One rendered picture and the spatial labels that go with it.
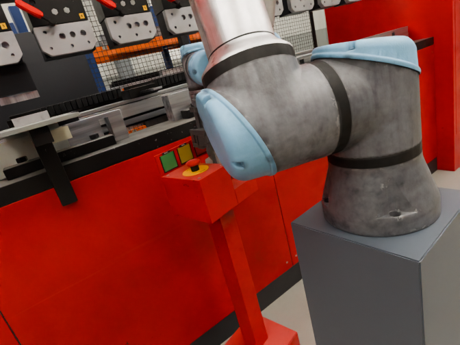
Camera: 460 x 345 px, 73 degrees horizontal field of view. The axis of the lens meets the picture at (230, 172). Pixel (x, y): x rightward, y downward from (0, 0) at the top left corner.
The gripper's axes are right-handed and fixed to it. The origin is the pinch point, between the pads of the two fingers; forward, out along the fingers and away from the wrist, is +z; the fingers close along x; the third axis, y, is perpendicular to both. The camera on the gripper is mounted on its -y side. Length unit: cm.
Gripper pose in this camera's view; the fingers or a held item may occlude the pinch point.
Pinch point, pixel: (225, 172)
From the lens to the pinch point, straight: 89.7
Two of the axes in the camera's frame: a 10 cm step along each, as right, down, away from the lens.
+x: -6.4, 4.0, -6.6
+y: -7.5, -1.2, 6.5
